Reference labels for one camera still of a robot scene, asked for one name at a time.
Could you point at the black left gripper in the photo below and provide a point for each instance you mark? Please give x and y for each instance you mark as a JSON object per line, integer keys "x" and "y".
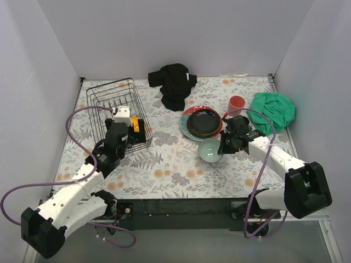
{"x": 136, "y": 131}

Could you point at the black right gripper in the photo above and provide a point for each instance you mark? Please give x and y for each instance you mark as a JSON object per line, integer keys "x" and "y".
{"x": 225, "y": 143}

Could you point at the white green patterned bowl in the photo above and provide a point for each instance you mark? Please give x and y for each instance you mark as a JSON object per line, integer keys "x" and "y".
{"x": 208, "y": 150}

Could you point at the orange yellow plate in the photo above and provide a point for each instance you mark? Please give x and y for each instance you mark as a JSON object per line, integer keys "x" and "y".
{"x": 216, "y": 132}

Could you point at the pink cup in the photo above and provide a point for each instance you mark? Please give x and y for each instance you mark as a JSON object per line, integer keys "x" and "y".
{"x": 235, "y": 106}

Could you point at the large white plate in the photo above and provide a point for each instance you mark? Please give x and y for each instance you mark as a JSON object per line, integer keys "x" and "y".
{"x": 200, "y": 122}

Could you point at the yellow bowl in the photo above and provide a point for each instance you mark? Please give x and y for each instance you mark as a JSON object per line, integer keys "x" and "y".
{"x": 138, "y": 125}

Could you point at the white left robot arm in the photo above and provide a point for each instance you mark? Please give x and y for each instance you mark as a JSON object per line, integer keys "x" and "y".
{"x": 68, "y": 197}

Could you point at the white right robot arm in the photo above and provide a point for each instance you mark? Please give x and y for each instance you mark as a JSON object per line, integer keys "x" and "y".
{"x": 305, "y": 186}

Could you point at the floral table mat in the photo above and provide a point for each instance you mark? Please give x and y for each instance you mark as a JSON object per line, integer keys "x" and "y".
{"x": 171, "y": 166}

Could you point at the green cloth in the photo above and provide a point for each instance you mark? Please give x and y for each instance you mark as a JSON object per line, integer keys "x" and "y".
{"x": 278, "y": 108}

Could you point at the black cloth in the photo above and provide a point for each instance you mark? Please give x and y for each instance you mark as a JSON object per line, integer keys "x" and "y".
{"x": 176, "y": 84}

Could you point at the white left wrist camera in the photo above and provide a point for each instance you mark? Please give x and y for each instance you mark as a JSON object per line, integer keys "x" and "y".
{"x": 122, "y": 114}

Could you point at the black wire dish rack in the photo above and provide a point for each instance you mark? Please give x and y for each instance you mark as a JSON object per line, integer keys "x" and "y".
{"x": 115, "y": 94}

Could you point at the black base frame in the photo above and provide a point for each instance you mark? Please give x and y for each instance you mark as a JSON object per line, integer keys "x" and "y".
{"x": 178, "y": 214}

